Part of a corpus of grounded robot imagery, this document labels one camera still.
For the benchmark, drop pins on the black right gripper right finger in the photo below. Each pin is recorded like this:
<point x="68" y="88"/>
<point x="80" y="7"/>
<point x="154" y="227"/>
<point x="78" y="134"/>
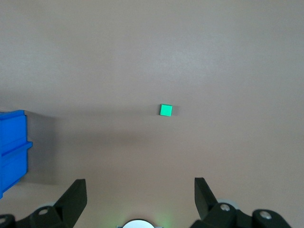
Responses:
<point x="204" y="202"/>

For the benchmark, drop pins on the green cube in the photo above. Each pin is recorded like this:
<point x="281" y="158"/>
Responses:
<point x="165" y="110"/>

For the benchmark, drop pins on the blue plastic bin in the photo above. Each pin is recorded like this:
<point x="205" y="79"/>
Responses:
<point x="13" y="152"/>

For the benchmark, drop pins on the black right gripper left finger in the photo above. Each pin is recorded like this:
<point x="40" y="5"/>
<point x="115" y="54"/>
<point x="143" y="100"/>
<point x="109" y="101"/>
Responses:
<point x="69" y="202"/>

